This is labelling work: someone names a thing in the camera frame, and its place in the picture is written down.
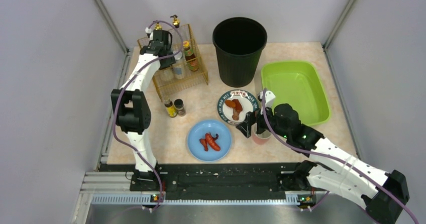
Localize glass oil bottle gold spout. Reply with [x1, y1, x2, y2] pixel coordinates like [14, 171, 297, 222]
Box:
[154, 22, 163, 30]

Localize silver lid spice jar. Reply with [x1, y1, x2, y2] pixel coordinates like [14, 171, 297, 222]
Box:
[172, 52, 186, 79]

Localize sauce bottle yellow cap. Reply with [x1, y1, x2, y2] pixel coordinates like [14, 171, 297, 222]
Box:
[182, 41, 199, 72]

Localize black lid seasoning jar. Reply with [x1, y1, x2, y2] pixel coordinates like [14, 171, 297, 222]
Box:
[160, 67, 175, 82]

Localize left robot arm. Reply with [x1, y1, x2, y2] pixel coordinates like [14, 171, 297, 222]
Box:
[111, 30, 174, 192]

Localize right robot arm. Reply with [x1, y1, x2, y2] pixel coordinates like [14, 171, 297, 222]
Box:
[237, 103, 418, 223]

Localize pink cup white inside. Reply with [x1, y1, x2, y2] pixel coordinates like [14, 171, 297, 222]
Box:
[251, 131, 272, 145]

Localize white plate green rim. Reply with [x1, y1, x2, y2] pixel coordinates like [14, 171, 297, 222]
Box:
[217, 89, 259, 126]

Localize roasted meat pieces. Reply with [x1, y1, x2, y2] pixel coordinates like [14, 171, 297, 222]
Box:
[225, 99, 243, 121]

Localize red sausage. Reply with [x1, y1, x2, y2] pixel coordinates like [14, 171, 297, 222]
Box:
[199, 133, 221, 152]

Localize green plastic tray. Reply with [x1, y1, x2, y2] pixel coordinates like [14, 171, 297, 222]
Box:
[261, 60, 331, 126]

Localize blue plastic plate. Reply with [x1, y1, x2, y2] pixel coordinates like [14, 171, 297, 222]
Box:
[186, 120, 233, 162]

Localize small brown spice bottle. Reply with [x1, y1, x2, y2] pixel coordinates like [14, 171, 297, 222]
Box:
[174, 99, 186, 117]

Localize small yellow label bottle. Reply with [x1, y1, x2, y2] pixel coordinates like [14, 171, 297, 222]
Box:
[164, 99, 178, 118]

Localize black plastic trash bin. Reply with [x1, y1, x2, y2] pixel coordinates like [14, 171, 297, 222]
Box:
[212, 17, 267, 87]

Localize gold wire basket rack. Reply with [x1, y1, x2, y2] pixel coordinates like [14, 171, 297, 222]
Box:
[153, 24, 208, 101]

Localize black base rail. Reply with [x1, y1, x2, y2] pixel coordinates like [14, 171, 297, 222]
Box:
[130, 161, 318, 201]

